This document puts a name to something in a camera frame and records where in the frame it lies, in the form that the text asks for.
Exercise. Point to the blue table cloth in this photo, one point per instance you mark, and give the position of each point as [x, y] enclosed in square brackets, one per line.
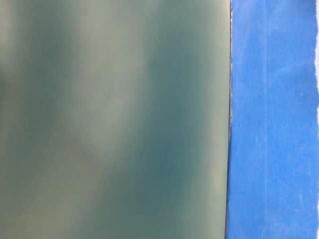
[273, 172]

